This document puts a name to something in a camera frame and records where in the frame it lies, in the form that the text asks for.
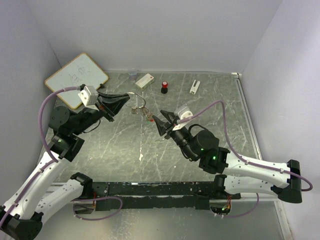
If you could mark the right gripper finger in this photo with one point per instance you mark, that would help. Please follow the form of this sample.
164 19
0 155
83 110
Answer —
170 116
162 127

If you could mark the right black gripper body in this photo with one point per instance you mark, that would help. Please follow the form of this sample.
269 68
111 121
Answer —
182 137

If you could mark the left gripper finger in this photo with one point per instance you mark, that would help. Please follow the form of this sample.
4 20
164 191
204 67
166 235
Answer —
110 107
113 98

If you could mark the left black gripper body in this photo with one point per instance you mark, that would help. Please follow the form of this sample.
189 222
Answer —
87 118

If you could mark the large metal keyring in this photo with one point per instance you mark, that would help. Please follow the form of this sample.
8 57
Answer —
138 95

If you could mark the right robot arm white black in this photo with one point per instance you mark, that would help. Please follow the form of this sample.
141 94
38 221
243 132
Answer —
288 189

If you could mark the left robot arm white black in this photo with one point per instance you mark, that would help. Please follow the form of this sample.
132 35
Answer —
24 214

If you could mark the red black stamp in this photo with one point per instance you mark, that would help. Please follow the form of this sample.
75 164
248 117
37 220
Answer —
164 87

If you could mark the white clip tool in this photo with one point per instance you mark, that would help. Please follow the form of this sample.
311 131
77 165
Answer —
195 86

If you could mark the clear cup of paperclips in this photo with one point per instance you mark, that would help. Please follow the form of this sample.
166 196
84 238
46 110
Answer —
132 73

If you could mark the white green staples box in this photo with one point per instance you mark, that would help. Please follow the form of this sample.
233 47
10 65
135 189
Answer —
145 81

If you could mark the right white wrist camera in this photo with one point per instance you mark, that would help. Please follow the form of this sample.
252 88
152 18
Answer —
184 115

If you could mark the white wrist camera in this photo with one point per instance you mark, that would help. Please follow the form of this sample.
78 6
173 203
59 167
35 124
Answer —
89 97
184 115

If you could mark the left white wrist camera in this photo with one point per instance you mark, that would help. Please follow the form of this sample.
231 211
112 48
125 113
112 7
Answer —
89 97

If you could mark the small whiteboard yellow frame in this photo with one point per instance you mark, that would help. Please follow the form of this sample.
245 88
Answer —
81 70

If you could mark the aluminium frame rail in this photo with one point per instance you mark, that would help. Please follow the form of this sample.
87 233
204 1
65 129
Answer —
250 120

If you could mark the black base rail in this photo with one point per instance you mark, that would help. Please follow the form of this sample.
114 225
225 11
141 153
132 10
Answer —
149 195

